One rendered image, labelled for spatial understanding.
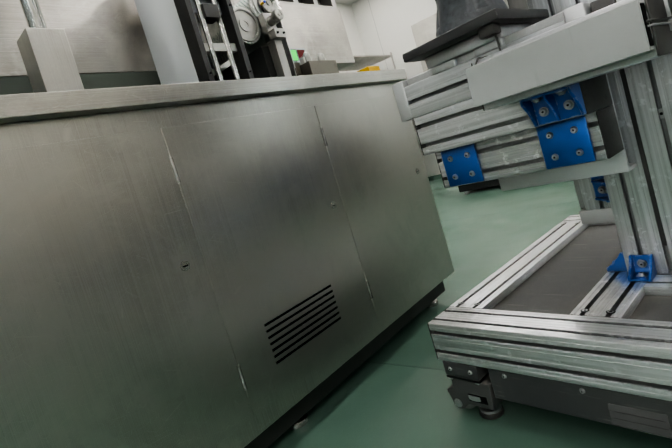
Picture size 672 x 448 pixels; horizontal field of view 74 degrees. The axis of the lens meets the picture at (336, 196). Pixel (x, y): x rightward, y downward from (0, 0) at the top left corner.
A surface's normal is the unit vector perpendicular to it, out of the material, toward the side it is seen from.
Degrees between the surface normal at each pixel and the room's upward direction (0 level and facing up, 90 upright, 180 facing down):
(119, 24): 90
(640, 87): 90
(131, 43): 90
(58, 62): 90
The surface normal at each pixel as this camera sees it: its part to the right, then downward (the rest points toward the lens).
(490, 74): -0.72, 0.26
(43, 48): 0.72, -0.17
